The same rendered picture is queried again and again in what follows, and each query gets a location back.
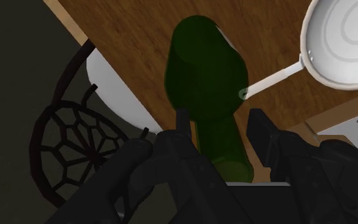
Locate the dark wrought iron chair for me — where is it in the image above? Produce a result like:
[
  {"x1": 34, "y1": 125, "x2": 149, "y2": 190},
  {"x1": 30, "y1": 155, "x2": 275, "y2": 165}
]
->
[{"x1": 29, "y1": 38, "x2": 164, "y2": 209}]

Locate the dark green glass bottle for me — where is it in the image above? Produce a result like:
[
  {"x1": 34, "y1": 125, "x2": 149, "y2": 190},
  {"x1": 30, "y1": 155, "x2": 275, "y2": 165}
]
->
[{"x1": 164, "y1": 15, "x2": 254, "y2": 184}]

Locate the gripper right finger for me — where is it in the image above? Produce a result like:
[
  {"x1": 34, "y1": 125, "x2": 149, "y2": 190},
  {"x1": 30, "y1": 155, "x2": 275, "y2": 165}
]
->
[{"x1": 247, "y1": 108, "x2": 358, "y2": 224}]

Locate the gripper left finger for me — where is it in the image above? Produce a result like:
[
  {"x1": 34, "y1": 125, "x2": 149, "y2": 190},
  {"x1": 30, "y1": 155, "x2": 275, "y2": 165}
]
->
[{"x1": 43, "y1": 108, "x2": 254, "y2": 224}]

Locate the white frying pan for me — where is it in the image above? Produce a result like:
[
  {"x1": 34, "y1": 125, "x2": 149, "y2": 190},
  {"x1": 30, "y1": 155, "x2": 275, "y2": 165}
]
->
[{"x1": 239, "y1": 0, "x2": 358, "y2": 101}]

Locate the white vented appliance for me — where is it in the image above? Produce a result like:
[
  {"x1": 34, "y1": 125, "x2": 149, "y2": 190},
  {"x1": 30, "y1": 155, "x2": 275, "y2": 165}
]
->
[{"x1": 317, "y1": 108, "x2": 358, "y2": 156}]

